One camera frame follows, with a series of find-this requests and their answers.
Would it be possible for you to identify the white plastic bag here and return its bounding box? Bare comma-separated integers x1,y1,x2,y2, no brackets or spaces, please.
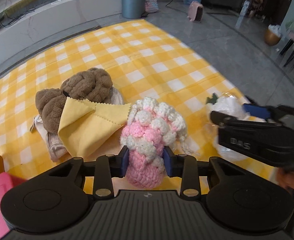
206,93,268,163

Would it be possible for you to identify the yellow cleaning cloth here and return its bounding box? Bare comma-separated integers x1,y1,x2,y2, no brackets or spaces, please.
58,98,131,158

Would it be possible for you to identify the pink white crochet pouch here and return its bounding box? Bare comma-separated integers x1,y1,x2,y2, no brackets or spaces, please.
120,97,196,189

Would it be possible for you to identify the beige round pad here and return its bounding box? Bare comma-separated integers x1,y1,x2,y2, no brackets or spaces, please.
30,87,129,162

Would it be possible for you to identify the brown plush scrunchie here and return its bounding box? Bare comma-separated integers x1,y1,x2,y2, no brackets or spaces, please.
35,68,113,134

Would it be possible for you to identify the person's right hand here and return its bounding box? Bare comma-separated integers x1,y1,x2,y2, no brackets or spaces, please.
276,168,294,190

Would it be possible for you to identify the gold waste basket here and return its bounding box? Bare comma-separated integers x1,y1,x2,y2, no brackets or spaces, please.
264,24,282,46

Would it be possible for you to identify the yellow checkered tablecloth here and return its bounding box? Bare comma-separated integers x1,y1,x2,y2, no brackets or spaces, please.
0,19,278,196

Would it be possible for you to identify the pink space heater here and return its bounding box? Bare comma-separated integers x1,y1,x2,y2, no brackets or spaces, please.
187,1,204,22

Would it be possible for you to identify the pastel woven basket bag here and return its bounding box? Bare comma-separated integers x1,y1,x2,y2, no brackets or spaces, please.
145,0,159,14

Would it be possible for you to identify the white marble tv console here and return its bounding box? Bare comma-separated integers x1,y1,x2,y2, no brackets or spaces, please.
0,0,121,64

